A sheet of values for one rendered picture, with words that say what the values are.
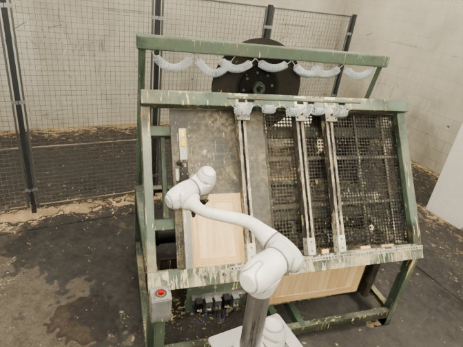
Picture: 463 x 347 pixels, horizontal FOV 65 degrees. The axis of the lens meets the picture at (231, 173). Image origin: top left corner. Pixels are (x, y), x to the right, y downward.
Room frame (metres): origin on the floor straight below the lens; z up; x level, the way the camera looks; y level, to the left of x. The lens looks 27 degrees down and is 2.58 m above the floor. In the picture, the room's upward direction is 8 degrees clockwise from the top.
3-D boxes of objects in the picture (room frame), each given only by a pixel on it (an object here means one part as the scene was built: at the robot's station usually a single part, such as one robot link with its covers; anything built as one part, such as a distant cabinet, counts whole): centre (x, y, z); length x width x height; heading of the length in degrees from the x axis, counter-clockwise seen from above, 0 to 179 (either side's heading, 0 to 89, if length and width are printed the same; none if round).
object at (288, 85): (3.09, -0.13, 1.85); 0.80 x 0.06 x 0.80; 110
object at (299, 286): (2.42, -0.85, 0.53); 0.90 x 0.02 x 0.55; 110
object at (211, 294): (1.79, -0.07, 0.69); 0.50 x 0.14 x 0.24; 110
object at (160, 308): (1.58, 0.32, 0.84); 0.12 x 0.12 x 0.18; 20
